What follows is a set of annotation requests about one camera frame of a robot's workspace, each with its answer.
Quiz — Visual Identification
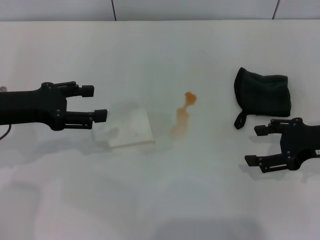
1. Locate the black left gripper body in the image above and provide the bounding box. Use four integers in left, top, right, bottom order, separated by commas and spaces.
0, 82, 68, 132

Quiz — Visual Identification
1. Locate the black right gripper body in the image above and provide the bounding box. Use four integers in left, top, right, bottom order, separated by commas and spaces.
280, 117, 320, 171

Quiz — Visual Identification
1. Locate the dark blue rag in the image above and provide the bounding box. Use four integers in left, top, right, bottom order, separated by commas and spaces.
233, 66, 293, 131

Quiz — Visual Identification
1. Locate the white paper cup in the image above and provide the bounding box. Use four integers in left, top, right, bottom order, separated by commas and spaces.
92, 102, 157, 149

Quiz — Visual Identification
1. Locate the brown water stain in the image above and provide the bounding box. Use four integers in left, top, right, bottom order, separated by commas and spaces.
170, 91, 199, 140

